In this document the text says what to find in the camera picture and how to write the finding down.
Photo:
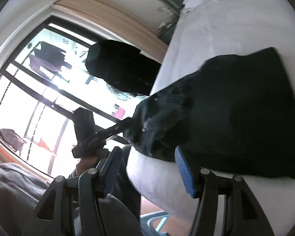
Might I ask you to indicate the black hanging cloth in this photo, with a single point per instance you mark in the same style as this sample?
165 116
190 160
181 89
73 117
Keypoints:
118 64

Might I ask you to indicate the person's left forearm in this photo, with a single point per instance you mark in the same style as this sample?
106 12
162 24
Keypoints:
75 173

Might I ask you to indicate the white pillow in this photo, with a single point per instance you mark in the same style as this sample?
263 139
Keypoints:
196 1

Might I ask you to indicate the beige curtain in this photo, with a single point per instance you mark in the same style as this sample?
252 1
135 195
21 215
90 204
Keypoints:
113 14

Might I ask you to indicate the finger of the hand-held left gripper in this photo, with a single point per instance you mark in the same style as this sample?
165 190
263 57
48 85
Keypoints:
115 129

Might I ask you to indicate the pink cloth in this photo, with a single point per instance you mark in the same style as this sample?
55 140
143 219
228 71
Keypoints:
120 113

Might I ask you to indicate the person's grey jacket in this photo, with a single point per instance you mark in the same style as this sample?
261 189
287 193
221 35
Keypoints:
12 191

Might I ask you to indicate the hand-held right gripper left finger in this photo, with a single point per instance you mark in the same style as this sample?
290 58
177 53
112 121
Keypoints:
111 172

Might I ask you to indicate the dark grey nightstand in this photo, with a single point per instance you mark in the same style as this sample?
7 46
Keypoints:
168 32

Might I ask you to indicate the purple hanging garment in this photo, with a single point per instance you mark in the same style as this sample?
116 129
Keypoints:
46 59

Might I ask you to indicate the black pants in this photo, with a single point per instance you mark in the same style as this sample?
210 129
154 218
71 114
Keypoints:
236 115

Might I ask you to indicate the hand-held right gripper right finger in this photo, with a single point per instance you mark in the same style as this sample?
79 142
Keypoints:
185 174

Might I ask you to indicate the person's left hand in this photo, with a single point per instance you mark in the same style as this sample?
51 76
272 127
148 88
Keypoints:
88 164

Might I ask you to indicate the bed with white sheet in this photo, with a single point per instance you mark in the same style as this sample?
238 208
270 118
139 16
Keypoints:
199 29

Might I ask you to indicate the brown cloth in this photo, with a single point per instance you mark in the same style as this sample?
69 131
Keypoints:
9 139

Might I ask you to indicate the light blue chair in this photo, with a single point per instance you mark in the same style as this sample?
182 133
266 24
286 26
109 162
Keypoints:
153 222

